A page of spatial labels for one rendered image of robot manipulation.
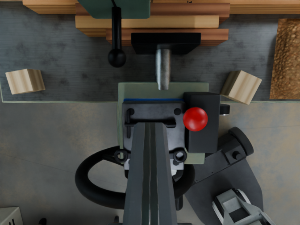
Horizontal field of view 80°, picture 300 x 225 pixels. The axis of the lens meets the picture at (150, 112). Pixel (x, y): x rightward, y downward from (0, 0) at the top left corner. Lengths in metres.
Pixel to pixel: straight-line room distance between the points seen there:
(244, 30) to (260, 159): 1.29
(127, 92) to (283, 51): 0.28
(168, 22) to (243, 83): 0.15
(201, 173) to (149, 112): 1.02
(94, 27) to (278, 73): 0.32
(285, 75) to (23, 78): 0.44
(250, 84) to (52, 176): 1.47
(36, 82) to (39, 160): 1.25
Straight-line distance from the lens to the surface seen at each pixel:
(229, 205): 1.18
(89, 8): 0.22
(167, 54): 0.28
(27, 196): 1.77
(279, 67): 0.40
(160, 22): 0.29
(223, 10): 0.33
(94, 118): 1.32
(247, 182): 1.40
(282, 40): 0.40
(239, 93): 0.33
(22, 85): 0.37
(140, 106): 0.24
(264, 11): 0.39
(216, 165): 1.24
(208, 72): 0.35
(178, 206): 0.45
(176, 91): 0.28
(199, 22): 0.30
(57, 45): 0.38
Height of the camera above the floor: 1.24
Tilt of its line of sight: 80 degrees down
